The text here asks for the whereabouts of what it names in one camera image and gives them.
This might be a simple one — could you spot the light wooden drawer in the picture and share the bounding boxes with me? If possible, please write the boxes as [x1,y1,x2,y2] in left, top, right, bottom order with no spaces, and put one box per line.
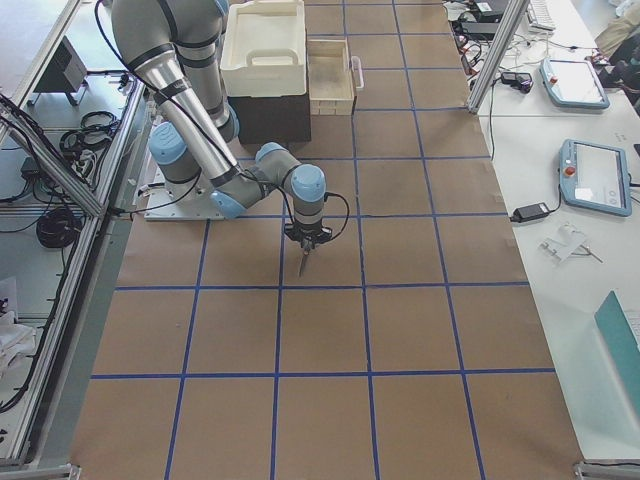
[307,38,364,116]

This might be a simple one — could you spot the upper blue teach pendant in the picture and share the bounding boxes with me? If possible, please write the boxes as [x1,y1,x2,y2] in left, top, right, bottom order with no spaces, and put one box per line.
[539,58,610,110]

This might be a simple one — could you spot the lower blue teach pendant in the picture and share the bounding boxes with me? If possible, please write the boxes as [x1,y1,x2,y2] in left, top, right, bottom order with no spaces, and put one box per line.
[559,139,632,217]

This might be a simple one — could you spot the coiled black cable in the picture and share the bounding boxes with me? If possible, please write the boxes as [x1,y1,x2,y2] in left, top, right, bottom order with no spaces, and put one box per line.
[35,207,81,250]

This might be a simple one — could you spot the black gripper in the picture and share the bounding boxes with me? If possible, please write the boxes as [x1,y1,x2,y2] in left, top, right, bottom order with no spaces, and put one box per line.
[284,223,332,249]

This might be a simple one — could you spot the teal folder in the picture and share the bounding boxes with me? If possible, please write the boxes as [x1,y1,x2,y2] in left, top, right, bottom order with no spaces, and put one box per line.
[594,291,639,409]

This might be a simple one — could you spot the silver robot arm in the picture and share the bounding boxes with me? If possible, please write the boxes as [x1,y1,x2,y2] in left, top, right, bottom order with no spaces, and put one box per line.
[111,1,338,252]

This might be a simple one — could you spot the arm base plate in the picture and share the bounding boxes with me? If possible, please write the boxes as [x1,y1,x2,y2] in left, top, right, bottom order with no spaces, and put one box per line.
[143,160,224,221]

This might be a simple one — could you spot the blue teach pendant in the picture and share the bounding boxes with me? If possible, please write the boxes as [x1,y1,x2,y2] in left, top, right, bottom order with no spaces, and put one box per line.
[559,139,632,217]
[539,58,610,110]

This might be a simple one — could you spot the orange grey handled scissors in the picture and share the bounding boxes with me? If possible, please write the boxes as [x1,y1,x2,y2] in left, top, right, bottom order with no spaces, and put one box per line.
[298,240,315,277]

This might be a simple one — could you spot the grey metal box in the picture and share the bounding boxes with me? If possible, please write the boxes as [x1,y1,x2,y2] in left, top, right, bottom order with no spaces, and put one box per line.
[27,36,88,106]

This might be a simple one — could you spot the brown paper table mat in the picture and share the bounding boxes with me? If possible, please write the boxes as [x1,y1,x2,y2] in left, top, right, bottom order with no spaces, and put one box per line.
[71,1,580,479]

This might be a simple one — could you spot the aluminium frame post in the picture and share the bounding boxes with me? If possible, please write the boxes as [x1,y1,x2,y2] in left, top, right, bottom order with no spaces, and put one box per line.
[467,0,528,114]

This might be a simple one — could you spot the black power adapter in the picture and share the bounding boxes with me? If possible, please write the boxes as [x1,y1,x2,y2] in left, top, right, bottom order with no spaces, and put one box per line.
[510,202,551,224]

